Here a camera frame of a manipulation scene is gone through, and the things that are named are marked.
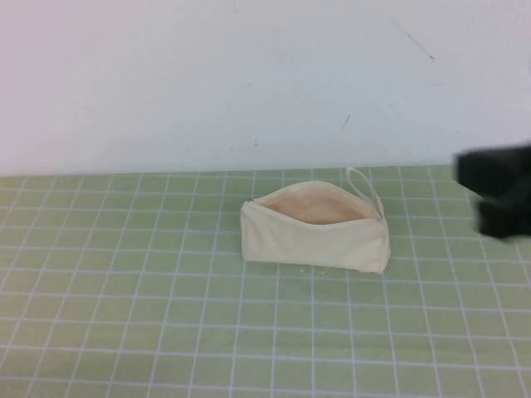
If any green grid cutting mat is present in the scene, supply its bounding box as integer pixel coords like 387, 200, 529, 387
0, 164, 531, 398

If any cream fabric pencil case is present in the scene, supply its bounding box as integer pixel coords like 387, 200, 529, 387
240, 166, 392, 275

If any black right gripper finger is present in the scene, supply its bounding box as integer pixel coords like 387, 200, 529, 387
452, 142, 531, 199
475, 197, 531, 241

